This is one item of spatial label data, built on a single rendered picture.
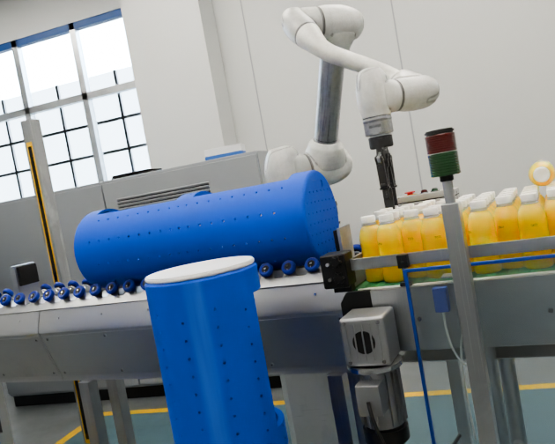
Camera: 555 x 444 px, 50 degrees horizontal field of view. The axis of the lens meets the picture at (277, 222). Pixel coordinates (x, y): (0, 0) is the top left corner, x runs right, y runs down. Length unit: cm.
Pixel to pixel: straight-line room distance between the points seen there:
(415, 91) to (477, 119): 268
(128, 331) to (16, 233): 243
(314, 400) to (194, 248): 99
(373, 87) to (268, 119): 301
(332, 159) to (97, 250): 105
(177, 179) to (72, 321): 168
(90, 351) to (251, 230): 82
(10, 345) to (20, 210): 198
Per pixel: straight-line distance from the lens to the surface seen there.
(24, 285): 255
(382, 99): 188
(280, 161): 247
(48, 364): 245
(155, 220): 195
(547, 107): 465
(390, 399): 151
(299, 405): 259
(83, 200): 407
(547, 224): 155
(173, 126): 481
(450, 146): 131
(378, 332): 143
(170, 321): 143
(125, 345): 214
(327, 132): 251
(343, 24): 236
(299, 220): 168
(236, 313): 141
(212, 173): 362
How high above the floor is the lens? 119
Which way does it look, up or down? 3 degrees down
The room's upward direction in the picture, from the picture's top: 10 degrees counter-clockwise
